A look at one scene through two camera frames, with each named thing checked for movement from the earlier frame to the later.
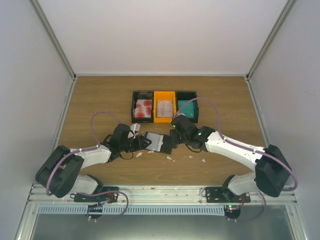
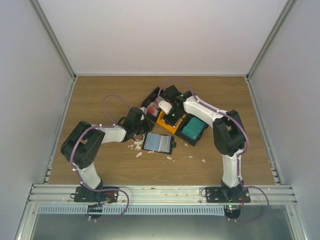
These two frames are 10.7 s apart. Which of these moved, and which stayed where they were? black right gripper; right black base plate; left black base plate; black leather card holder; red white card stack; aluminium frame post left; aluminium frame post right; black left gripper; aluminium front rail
Moved: black right gripper; red white card stack; black left gripper
Stayed: aluminium frame post right; right black base plate; aluminium frame post left; left black base plate; aluminium front rail; black leather card holder
